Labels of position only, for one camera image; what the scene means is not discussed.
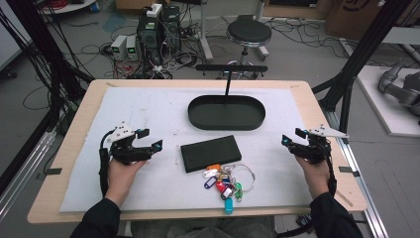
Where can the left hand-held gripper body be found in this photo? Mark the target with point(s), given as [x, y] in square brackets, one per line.
[124, 148]

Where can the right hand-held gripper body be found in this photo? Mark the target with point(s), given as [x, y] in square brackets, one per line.
[313, 150]

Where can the black rectangular box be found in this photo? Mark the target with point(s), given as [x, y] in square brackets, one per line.
[211, 153]

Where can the black oval tray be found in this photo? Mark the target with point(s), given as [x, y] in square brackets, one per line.
[226, 114]

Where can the key bunch with coloured tags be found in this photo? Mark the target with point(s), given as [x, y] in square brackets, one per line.
[226, 188]

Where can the person's right hand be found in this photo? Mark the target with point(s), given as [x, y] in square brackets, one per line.
[317, 178]

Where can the person's left hand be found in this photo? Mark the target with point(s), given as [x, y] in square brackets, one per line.
[120, 178]

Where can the white foam mat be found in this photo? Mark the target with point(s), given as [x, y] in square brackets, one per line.
[158, 112]

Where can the black tape piece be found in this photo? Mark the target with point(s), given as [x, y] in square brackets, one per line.
[52, 171]
[348, 170]

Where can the light wooden table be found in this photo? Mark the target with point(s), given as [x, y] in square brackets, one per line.
[82, 125]

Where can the tan tape strip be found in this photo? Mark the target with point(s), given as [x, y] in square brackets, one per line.
[345, 199]

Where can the white platform board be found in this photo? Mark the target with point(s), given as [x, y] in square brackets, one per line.
[386, 112]

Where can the grey bench power supply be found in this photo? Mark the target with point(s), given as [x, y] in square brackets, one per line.
[119, 46]
[132, 48]

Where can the black bar on pole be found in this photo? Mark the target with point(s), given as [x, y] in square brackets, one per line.
[231, 68]

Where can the grey metal stand leg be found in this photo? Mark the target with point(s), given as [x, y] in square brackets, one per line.
[262, 49]
[205, 33]

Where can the person's grey trousers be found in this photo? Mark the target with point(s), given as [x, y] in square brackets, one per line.
[204, 229]

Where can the black computer tower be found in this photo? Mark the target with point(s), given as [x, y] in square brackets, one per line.
[149, 36]
[171, 29]

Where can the black round stool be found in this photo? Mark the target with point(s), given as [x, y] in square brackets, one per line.
[249, 33]

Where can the white power adapter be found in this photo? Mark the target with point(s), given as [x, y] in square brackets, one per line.
[154, 10]

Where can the brown cardboard box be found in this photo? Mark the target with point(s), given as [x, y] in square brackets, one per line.
[360, 18]

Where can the white round table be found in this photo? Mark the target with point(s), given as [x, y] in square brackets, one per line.
[66, 6]

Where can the white panel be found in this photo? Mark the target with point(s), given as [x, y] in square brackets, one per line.
[10, 33]

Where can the aluminium rail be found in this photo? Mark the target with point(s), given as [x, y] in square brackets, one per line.
[23, 172]
[360, 185]

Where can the black frame strut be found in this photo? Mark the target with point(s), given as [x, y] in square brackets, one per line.
[360, 56]

